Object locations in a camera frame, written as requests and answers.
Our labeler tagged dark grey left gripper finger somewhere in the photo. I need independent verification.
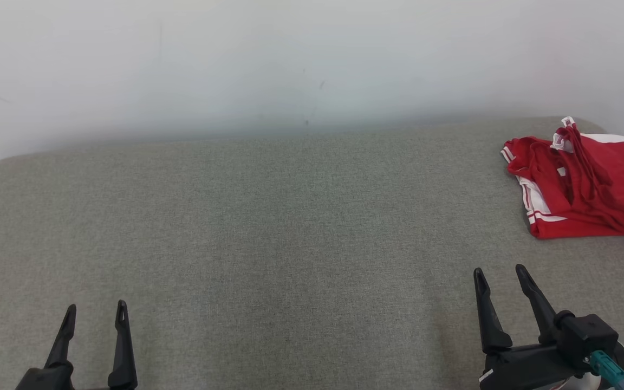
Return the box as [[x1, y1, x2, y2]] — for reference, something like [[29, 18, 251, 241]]
[[44, 304, 77, 368], [108, 300, 139, 390]]

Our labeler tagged red basketball jersey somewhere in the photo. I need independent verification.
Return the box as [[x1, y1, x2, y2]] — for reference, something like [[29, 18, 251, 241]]
[[500, 136, 624, 240]]

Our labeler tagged teal cable connector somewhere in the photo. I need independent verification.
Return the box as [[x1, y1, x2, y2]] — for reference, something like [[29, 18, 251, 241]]
[[588, 350, 624, 390]]

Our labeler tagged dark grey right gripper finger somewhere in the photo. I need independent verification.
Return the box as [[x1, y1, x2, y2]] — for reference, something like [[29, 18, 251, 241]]
[[473, 268, 514, 356], [516, 264, 558, 346]]

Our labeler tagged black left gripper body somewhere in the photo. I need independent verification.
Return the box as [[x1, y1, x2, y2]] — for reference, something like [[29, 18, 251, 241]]
[[15, 361, 75, 390]]

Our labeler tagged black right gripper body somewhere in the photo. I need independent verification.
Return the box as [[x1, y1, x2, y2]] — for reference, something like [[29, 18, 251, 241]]
[[478, 343, 584, 390]]

